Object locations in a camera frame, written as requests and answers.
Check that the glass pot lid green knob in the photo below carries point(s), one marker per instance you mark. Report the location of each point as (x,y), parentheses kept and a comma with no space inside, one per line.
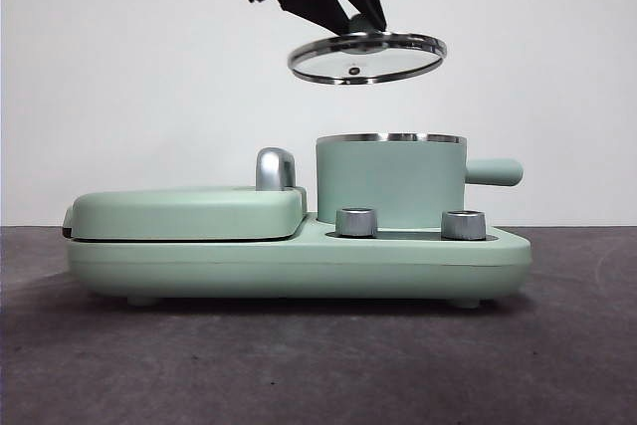
(368,59)

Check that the mint green hinged grill lid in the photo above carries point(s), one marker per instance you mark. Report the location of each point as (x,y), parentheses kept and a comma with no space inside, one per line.
(184,213)

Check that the silver control knob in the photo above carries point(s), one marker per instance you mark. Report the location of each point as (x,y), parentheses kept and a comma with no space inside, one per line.
(356,222)
(463,224)

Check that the mint green breakfast machine base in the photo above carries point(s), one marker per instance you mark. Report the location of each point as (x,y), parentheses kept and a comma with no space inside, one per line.
(249,266)

